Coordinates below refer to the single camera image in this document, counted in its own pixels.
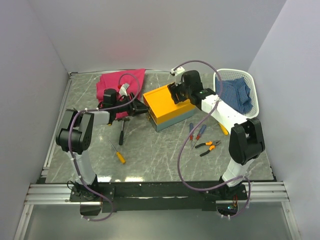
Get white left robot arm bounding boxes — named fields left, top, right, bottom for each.
left=55, top=88, right=149, bottom=201

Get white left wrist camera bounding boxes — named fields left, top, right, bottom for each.
left=118, top=83, right=130, bottom=97

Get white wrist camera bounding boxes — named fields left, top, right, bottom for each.
left=170, top=66, right=186, bottom=85
left=118, top=83, right=130, bottom=97

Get orange drawer toolbox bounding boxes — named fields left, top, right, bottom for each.
left=143, top=85, right=196, bottom=132

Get magenta cloth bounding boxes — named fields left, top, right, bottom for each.
left=96, top=68, right=146, bottom=123

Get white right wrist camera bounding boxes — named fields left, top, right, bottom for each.
left=170, top=66, right=186, bottom=85

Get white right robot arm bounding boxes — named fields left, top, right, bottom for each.
left=167, top=66, right=265, bottom=200

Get blue screwdriver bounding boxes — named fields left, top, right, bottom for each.
left=191, top=124, right=207, bottom=148
left=189, top=122, right=194, bottom=149

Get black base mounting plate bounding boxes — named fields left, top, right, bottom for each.
left=69, top=181, right=249, bottom=213

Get black handled hammer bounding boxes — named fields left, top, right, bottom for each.
left=118, top=117, right=130, bottom=146

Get yellow screwdriver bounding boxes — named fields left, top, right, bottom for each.
left=218, top=122, right=229, bottom=136
left=108, top=140, right=126, bottom=164

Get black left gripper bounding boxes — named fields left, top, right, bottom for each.
left=113, top=92, right=150, bottom=117

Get blue checkered cloth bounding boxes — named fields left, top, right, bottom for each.
left=220, top=77, right=253, bottom=115

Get white plastic basket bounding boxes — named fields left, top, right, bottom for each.
left=213, top=68, right=259, bottom=118

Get orange black pliers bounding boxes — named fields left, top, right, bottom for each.
left=195, top=140, right=221, bottom=157

